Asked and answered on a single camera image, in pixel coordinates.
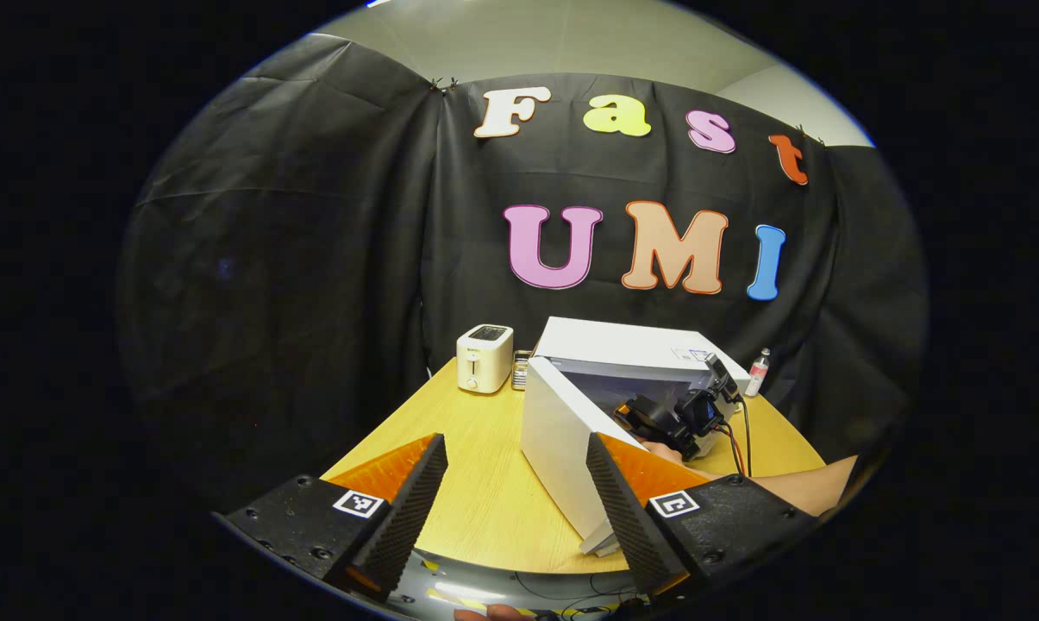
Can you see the small glass jar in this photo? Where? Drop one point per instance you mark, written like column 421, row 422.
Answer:
column 522, row 371

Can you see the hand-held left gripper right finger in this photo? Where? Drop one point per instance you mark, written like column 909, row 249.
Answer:
column 627, row 517

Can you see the black backdrop cloth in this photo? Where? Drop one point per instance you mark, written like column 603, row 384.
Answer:
column 295, row 259

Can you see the white microwave oven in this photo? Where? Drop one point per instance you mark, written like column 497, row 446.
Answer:
column 562, row 431

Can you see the white toaster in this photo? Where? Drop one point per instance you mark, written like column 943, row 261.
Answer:
column 483, row 360

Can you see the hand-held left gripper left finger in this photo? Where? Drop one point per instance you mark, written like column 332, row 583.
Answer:
column 407, row 517

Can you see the small clear pink-label bottle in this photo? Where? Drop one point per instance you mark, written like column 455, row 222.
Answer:
column 756, row 375

